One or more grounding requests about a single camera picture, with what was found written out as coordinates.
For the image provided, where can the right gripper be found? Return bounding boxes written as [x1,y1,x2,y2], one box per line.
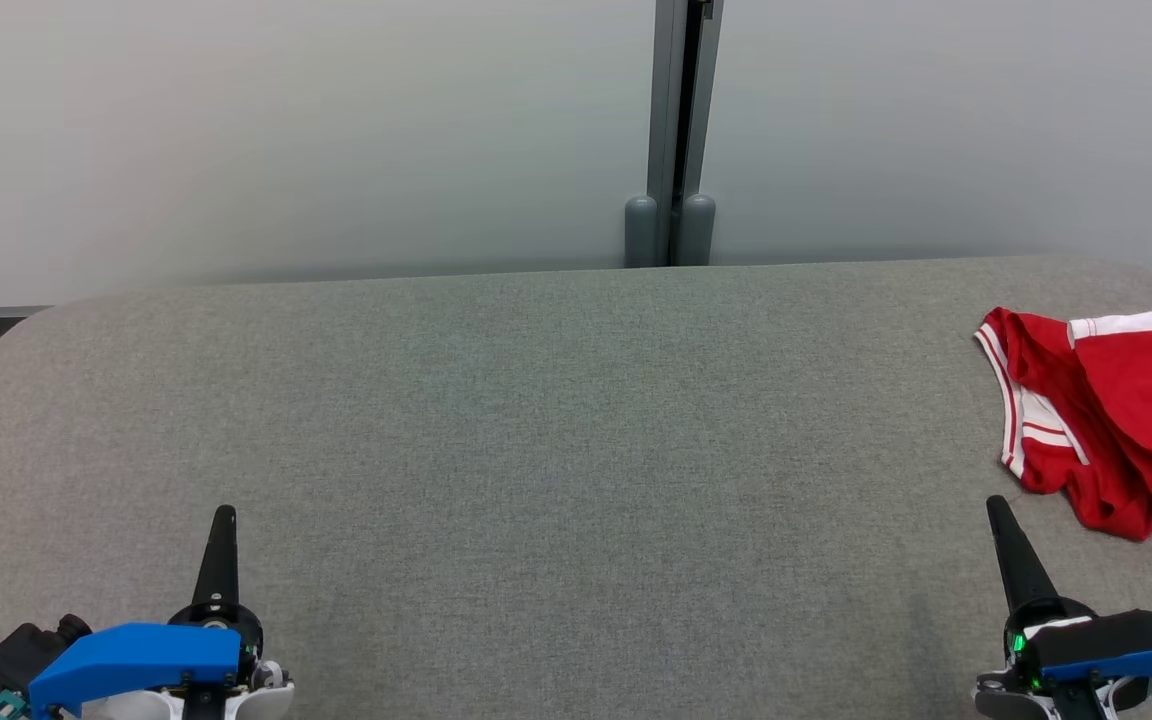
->
[976,496,1152,720]

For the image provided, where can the grey partition post with latch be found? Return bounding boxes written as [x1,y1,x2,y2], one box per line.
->
[624,0,725,269]

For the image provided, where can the red basketball jersey number 23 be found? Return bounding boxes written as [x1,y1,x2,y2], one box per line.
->
[974,306,1152,541]

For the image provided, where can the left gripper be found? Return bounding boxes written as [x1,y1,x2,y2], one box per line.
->
[171,506,295,720]

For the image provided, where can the red shorts with white stripe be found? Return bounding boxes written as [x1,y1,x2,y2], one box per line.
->
[1066,300,1152,513]

